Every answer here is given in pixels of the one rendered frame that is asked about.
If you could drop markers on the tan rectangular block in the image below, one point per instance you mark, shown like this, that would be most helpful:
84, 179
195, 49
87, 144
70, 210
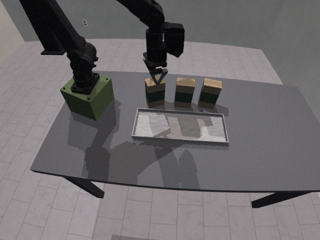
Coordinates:
184, 92
210, 92
155, 94

